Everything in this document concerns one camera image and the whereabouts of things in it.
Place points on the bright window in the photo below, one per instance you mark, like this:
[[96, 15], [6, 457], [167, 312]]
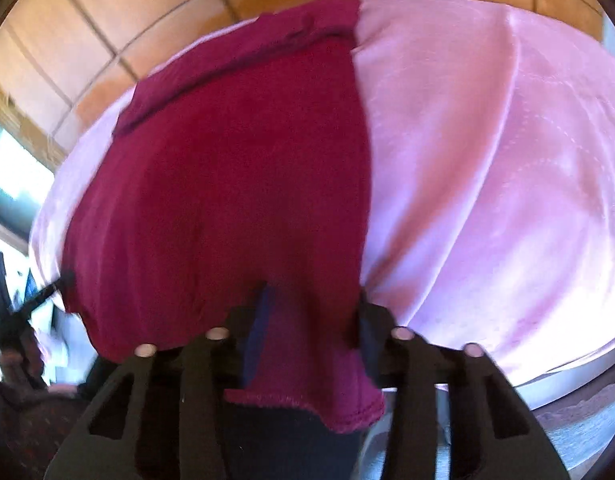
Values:
[[12, 180]]

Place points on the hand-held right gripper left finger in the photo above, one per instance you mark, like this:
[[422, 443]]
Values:
[[260, 332]]

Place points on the pink bed sheet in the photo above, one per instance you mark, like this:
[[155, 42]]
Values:
[[487, 185]]

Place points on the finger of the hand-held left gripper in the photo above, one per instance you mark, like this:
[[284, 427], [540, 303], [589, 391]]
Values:
[[49, 295]]

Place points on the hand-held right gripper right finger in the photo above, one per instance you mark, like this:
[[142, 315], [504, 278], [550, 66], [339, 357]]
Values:
[[370, 342]]

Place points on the wooden panelled wardrobe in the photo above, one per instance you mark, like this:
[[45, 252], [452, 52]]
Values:
[[137, 10]]

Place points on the dark red knit garment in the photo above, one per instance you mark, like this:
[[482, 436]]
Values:
[[222, 185]]

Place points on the person's dark patterned clothing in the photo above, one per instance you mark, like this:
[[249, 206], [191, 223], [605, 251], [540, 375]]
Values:
[[22, 430]]

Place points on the dark wooden bed frame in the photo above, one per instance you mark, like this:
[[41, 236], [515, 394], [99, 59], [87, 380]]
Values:
[[587, 395]]

